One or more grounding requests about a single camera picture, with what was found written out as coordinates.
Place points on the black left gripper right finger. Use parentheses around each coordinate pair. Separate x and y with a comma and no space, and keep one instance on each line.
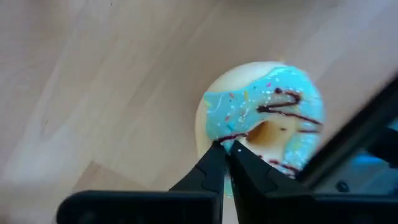
(252,177)

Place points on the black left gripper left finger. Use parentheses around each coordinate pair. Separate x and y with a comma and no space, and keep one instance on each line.
(208,171)

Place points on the large blue-iced donut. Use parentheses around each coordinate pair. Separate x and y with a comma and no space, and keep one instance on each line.
(248,105)

